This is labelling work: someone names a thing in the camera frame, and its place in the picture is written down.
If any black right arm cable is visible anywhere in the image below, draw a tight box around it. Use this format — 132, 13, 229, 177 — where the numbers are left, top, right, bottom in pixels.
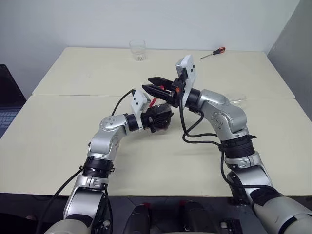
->
179, 96, 281, 203

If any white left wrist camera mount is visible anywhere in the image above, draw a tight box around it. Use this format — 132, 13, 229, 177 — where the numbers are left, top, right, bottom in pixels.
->
130, 89, 151, 130

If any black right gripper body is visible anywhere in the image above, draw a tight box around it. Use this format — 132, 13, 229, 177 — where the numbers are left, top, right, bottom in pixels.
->
168, 76, 187, 109

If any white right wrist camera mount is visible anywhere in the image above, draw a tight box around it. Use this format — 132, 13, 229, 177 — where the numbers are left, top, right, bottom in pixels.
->
175, 55, 197, 108

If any dark rounded shape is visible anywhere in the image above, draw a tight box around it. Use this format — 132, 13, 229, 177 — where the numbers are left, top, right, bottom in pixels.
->
131, 202, 154, 234
180, 200, 213, 234

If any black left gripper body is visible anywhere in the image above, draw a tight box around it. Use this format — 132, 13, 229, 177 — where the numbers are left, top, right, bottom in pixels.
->
140, 110, 158, 134

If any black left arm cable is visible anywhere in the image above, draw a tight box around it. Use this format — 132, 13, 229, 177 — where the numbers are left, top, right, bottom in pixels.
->
36, 89, 136, 234

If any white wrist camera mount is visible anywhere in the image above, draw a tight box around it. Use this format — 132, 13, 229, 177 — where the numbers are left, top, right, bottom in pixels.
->
175, 55, 197, 108
130, 89, 151, 130

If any clear bottle with red strip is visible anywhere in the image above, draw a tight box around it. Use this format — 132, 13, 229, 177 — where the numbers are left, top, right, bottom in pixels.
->
146, 96, 175, 132

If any red black handled screwdriver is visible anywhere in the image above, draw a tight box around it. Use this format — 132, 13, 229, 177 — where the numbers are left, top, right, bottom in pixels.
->
199, 46, 226, 60

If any dark laptop computer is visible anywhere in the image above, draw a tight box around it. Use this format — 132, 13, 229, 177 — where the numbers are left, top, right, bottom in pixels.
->
0, 64, 27, 140

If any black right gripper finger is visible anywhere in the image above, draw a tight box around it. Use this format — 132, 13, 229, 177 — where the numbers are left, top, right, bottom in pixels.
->
148, 76, 175, 90
141, 84, 177, 107

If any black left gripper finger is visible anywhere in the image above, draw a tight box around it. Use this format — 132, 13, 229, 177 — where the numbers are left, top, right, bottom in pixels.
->
151, 109, 174, 122
151, 120, 171, 129

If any clear glass tumbler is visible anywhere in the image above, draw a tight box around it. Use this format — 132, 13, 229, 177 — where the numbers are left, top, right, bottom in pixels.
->
129, 39, 149, 62

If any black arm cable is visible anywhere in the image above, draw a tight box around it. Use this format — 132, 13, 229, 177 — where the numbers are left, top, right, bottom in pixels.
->
36, 89, 136, 234
179, 96, 281, 203

